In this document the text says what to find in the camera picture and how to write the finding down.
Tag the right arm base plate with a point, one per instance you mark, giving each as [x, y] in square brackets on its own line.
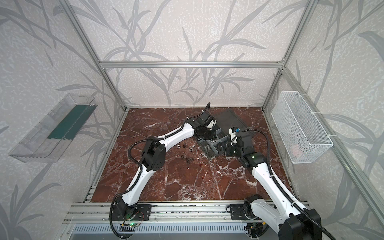
[237, 212]

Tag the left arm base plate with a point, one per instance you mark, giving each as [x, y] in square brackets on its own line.
[139, 212]

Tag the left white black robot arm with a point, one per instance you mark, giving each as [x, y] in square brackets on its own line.
[150, 156]

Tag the clear plastic wall tray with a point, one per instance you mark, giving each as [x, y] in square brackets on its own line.
[49, 139]

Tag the pile of screws and nuts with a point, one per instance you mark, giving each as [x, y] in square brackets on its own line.
[184, 153]

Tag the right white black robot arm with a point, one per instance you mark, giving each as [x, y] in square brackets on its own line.
[289, 218]

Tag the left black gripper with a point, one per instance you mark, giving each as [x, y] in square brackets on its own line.
[208, 138]

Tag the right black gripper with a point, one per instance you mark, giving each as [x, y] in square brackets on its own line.
[229, 147]

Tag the aluminium frame crossbar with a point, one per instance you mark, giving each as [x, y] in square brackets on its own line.
[182, 64]

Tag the white wire mesh basket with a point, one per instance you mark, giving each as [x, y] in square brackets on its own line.
[303, 136]

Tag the aluminium front rail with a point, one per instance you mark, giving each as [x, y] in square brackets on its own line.
[161, 212]

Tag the grey plastic organizer box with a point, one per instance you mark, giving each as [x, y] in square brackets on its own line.
[225, 121]

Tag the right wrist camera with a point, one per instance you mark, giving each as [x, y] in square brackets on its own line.
[233, 135]

